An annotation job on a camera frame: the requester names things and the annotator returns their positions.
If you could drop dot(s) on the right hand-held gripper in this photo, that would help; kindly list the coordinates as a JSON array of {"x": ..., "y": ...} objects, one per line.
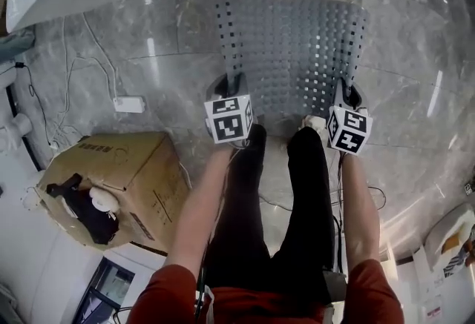
[{"x": 350, "y": 129}]

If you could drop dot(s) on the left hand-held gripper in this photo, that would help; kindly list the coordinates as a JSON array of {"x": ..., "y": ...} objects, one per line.
[{"x": 228, "y": 126}]

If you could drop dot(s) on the perforated metal floor drain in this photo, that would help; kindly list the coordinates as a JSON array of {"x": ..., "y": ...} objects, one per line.
[{"x": 289, "y": 55}]

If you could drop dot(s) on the person's right forearm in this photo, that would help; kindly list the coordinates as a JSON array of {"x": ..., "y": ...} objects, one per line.
[{"x": 360, "y": 211}]

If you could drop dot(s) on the person's left forearm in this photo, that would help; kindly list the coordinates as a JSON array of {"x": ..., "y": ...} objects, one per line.
[{"x": 200, "y": 211}]

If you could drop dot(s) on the person's right shoe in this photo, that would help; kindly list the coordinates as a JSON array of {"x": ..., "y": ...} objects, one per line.
[{"x": 313, "y": 124}]

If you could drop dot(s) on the white power strip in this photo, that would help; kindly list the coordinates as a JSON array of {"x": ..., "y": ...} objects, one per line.
[{"x": 128, "y": 103}]

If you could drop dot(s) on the person's right leg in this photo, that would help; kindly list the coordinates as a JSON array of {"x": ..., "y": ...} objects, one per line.
[{"x": 308, "y": 196}]

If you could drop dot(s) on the person's leg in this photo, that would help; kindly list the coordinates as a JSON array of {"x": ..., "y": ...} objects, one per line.
[
  {"x": 308, "y": 196},
  {"x": 241, "y": 204}
]

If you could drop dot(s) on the large cardboard box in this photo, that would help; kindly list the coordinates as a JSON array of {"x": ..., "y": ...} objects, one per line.
[{"x": 148, "y": 167}]

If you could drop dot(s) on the person's left leg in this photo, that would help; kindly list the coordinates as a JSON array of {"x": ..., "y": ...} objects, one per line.
[{"x": 241, "y": 204}]

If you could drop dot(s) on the white round cushion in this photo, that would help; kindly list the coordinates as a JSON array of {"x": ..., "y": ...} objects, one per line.
[{"x": 104, "y": 199}]

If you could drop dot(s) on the white basin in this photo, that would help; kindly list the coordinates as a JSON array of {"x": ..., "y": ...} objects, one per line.
[{"x": 449, "y": 233}]

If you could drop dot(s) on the black bag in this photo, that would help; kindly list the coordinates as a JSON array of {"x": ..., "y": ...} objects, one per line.
[{"x": 89, "y": 218}]

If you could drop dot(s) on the white toilet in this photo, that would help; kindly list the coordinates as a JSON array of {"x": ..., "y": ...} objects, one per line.
[{"x": 16, "y": 129}]

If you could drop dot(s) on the person's red shirt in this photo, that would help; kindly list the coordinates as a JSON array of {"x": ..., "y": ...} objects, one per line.
[{"x": 174, "y": 296}]

